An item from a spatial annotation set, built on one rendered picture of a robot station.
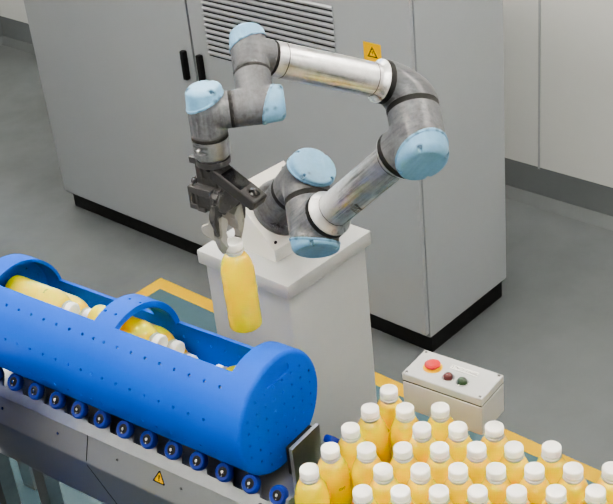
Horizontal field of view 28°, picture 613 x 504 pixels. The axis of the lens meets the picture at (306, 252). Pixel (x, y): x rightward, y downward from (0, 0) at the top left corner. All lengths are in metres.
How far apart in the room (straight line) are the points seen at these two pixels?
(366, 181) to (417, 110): 0.21
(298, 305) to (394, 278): 1.53
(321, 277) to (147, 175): 2.41
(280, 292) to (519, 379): 1.70
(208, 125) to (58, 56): 3.18
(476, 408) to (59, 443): 1.05
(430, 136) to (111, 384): 0.89
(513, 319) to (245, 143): 1.24
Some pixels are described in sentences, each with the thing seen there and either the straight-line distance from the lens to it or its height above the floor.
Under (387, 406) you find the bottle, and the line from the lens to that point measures 2.70.
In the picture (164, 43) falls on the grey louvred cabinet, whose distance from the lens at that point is 4.96.
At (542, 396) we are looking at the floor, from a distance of 4.48.
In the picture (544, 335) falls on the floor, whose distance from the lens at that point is 4.78.
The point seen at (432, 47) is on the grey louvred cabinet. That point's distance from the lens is 4.16.
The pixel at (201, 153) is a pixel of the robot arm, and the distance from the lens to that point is 2.48.
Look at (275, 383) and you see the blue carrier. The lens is 2.64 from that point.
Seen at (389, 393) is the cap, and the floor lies 1.11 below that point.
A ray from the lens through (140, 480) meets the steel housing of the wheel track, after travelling 2.96.
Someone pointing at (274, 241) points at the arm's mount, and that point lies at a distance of 3.09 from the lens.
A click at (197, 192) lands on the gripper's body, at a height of 1.58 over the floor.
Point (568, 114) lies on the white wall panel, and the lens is 5.44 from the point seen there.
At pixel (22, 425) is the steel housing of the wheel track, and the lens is 3.21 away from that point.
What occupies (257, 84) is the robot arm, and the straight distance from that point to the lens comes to 2.45.
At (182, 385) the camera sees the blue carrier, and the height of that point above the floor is 1.18.
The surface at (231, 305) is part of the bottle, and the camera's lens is 2.64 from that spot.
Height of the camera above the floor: 2.75
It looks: 31 degrees down
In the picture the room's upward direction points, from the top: 6 degrees counter-clockwise
